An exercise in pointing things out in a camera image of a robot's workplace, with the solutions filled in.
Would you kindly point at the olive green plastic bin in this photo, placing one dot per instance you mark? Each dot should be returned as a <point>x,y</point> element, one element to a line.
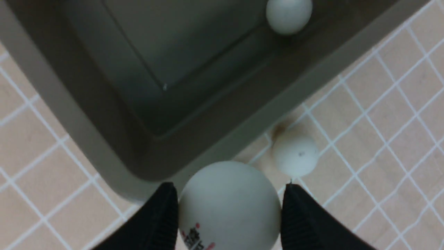
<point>154,90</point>

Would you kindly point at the white ball with red logo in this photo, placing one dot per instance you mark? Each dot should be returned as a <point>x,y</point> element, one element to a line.
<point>229,205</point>

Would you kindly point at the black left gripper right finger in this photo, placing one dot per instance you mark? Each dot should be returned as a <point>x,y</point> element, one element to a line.
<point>306,225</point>

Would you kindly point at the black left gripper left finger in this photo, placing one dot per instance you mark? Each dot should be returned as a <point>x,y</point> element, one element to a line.
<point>154,227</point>

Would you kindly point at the beige checkered tablecloth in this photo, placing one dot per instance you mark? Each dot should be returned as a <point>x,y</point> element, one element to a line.
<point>378,125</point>

